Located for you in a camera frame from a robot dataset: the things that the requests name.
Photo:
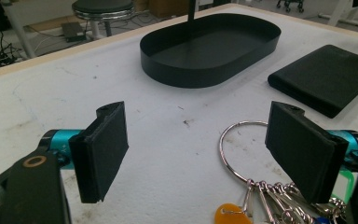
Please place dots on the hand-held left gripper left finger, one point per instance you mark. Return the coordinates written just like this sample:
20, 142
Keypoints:
101, 155

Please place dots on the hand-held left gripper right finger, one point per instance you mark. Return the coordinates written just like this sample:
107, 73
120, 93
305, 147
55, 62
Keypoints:
301, 152

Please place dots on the black wallet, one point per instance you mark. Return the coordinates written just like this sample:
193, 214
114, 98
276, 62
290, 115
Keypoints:
326, 77

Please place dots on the dark flat box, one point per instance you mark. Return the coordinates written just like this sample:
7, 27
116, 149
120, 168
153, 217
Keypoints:
73, 31

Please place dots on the black oval tray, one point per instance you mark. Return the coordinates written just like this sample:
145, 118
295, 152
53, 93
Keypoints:
211, 53

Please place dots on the white desk leg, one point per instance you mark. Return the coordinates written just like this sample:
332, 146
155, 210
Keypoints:
338, 12

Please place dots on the black round stool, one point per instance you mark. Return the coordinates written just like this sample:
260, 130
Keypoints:
103, 7

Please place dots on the office chair wheel base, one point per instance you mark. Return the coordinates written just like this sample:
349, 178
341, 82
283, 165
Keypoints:
289, 4

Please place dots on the white table leg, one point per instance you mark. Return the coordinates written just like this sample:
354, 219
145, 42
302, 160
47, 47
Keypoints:
18, 29

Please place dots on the brown cardboard box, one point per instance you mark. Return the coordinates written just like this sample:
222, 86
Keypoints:
167, 7

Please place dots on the black stand pole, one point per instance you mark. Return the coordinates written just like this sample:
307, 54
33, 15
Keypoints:
192, 9

